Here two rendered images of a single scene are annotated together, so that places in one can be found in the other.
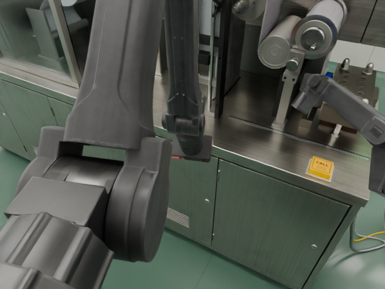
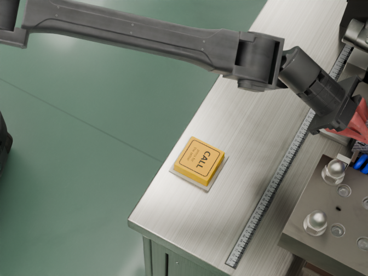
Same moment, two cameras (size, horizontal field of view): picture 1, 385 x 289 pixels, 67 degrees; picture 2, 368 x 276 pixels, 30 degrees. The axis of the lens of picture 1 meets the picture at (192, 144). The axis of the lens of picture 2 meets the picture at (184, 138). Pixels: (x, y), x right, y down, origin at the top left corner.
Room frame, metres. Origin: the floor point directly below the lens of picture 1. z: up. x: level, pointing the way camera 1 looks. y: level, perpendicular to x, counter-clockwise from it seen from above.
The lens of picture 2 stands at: (0.64, -1.01, 2.04)
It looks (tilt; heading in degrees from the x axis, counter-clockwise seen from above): 61 degrees down; 88
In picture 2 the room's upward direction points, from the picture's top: 3 degrees clockwise
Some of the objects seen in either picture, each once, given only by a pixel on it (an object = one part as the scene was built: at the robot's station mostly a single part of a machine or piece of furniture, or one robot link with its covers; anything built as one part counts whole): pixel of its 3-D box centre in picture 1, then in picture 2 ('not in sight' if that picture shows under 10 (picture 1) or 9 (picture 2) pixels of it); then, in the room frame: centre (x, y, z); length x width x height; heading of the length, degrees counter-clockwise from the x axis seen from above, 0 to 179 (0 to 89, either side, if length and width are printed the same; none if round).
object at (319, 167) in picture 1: (320, 167); (199, 160); (0.69, -0.44, 0.91); 0.07 x 0.07 x 0.02; 62
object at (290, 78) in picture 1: (287, 92); (355, 86); (0.95, -0.36, 1.05); 0.06 x 0.05 x 0.31; 152
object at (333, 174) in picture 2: not in sight; (335, 169); (0.90, -0.52, 1.05); 0.04 x 0.04 x 0.04
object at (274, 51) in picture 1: (283, 40); not in sight; (1.14, -0.36, 1.17); 0.26 x 0.12 x 0.12; 152
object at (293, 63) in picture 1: (292, 64); (352, 32); (0.92, -0.34, 1.18); 0.04 x 0.02 x 0.04; 62
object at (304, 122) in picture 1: (312, 106); not in sight; (1.05, -0.52, 0.92); 0.28 x 0.04 x 0.04; 152
